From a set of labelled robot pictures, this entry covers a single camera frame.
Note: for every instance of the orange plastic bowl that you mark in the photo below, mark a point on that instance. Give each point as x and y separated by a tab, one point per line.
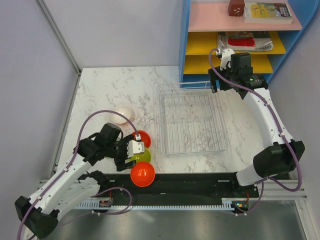
143	174
144	137

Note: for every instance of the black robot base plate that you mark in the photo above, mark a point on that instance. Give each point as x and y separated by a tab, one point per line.
173	188

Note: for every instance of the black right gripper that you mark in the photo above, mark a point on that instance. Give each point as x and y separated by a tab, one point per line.
213	77

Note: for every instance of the orange bowl white inside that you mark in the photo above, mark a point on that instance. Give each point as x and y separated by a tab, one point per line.
124	111

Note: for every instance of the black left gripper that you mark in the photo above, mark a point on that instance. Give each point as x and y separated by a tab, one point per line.
121	164

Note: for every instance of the yellow cover book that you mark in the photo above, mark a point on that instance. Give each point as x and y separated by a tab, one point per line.
267	13

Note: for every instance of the aluminium corner rail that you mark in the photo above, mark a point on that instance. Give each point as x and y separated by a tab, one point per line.
58	35

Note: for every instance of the aluminium front rail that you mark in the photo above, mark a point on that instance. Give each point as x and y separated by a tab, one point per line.
274	192

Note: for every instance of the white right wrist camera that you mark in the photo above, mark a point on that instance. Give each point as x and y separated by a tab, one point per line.
225	57

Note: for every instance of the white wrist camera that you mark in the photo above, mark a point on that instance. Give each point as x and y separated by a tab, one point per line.
135	146
225	57

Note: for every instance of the white slotted cable duct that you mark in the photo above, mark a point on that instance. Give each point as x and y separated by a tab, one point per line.
98	205

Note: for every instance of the red spiral notebook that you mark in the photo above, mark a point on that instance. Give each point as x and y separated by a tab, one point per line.
245	41

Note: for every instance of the blue shelf unit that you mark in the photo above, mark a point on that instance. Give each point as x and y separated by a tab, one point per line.
265	29

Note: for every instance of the lime green plastic bowl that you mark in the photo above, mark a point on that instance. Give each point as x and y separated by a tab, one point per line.
142	157

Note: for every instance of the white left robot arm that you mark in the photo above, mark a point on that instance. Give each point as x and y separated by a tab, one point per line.
42	210

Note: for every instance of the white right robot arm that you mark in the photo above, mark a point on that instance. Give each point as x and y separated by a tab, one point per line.
281	153

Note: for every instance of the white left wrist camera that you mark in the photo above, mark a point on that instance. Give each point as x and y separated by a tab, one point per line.
135	146

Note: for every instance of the red brown box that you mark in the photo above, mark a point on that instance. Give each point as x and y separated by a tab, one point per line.
236	8

